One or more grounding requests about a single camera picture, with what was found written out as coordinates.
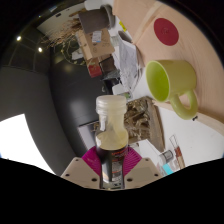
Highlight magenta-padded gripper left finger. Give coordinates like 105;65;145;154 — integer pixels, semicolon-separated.
60;146;102;190

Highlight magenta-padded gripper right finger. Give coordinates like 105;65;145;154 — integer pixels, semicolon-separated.
122;146;163;190

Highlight clear drink bottle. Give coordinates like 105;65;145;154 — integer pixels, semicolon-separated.
94;94;130;190

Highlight colourful printed sheets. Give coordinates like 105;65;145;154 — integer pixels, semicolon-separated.
161;161;176;176

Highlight small glass jar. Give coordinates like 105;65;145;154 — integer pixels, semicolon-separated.
158;149;174;166

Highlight wooden paintbrush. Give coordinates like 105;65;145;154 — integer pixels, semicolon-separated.
168;133;186;169

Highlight white ceiling light panel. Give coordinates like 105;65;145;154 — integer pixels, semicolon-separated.
0;113;56;176

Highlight lime green mug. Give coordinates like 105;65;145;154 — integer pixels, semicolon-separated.
145;59;199;121

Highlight red box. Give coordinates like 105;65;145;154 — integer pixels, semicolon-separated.
87;57;104;79

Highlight brown cardboard box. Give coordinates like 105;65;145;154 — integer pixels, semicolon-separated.
74;28;116;62

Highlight recessed ceiling spotlights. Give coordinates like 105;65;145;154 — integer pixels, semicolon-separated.
14;34;44;54

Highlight beige canvas mat, wooden strips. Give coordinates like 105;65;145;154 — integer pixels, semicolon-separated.
112;0;224;135

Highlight small white cup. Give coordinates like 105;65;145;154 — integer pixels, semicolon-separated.
116;30;133;44

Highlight flat round red coaster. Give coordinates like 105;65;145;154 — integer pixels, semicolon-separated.
153;17;180;47

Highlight small yellow tag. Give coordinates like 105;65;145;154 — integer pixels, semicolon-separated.
118;20;128;33

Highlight grey plant saucer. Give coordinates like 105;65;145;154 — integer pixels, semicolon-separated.
105;3;116;29

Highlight black wall screen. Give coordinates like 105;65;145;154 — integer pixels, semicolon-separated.
77;119;100;149

